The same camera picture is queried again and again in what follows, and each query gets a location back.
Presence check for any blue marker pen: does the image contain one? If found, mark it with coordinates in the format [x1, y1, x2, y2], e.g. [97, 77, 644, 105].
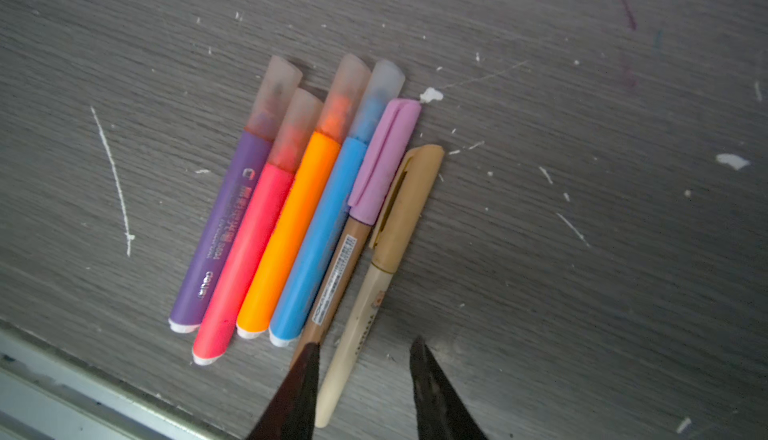
[268, 60, 405, 347]

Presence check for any pink red marker pen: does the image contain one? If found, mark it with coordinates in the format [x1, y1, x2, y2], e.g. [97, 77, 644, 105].
[192, 88, 323, 366]

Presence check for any purple marker pen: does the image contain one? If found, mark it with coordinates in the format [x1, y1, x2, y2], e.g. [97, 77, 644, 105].
[168, 56, 302, 334]

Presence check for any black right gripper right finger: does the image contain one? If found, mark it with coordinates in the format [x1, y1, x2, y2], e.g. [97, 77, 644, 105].
[409, 336, 488, 440]

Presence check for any tan marker pen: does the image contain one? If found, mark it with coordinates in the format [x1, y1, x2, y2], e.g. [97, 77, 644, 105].
[315, 144, 445, 428]

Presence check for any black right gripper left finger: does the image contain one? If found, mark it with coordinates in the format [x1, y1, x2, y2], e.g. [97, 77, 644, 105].
[247, 343, 320, 440]

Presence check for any orange marker pen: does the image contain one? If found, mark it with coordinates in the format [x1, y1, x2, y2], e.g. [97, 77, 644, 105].
[236, 53, 371, 339]

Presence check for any lilac capped tan marker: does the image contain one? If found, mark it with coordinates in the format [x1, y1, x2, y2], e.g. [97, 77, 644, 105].
[294, 99, 421, 358]

